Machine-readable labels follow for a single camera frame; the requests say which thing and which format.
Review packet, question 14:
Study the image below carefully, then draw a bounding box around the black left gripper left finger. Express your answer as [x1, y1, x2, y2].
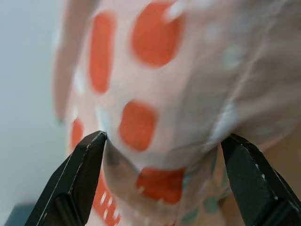
[24, 130, 108, 226]

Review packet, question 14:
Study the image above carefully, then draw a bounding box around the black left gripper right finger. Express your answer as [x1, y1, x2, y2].
[220, 133, 301, 226]

